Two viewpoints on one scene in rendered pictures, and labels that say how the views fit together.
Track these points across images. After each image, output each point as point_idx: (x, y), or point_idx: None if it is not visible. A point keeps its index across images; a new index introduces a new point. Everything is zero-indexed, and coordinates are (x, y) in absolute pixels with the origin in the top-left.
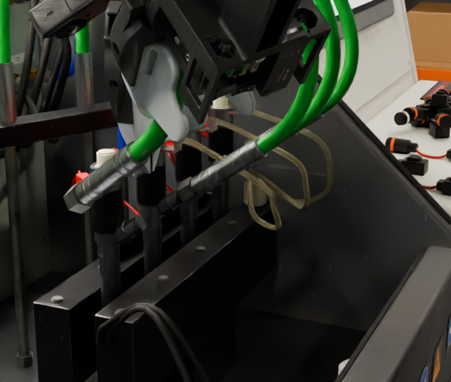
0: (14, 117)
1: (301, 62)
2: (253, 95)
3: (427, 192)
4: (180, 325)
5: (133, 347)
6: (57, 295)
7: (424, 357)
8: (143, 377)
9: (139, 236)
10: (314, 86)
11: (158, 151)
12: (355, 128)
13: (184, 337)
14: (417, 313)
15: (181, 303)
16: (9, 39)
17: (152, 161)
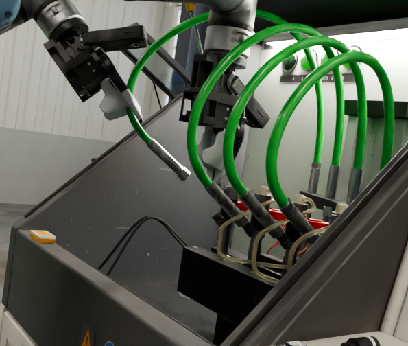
0: (326, 194)
1: (75, 83)
2: (100, 103)
3: (259, 314)
4: (208, 285)
5: (181, 259)
6: (228, 249)
7: (114, 335)
8: (182, 281)
9: (273, 261)
10: (186, 140)
11: (218, 178)
12: (313, 245)
13: (210, 296)
14: (127, 302)
15: (211, 272)
16: (334, 152)
17: (213, 180)
